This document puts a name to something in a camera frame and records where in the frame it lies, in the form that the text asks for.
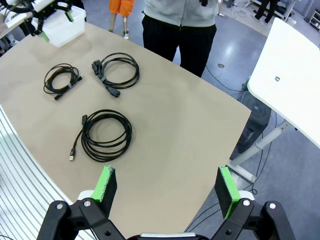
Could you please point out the black floor base plate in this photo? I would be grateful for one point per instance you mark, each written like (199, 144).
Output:
(255, 125)

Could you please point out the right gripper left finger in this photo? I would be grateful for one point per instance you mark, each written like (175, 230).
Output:
(100, 190)

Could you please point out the person in black trousers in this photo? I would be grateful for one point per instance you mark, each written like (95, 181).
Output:
(268, 10)

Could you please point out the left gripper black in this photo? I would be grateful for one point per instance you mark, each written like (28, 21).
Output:
(40, 15)

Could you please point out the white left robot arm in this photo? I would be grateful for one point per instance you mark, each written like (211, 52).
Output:
(11, 2)

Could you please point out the orange trousers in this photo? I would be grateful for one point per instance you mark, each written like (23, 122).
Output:
(121, 6)

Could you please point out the left wrist camera white housing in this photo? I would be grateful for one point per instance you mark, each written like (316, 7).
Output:
(45, 5)

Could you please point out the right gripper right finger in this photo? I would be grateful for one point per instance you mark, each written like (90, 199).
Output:
(230, 190)

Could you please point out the clear plastic storage container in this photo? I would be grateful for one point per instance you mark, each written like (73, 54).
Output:
(62, 32)

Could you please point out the white table with legs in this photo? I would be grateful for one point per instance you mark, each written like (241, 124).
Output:
(287, 75)

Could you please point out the person in grey hoodie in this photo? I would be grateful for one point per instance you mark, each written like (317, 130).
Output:
(180, 15)

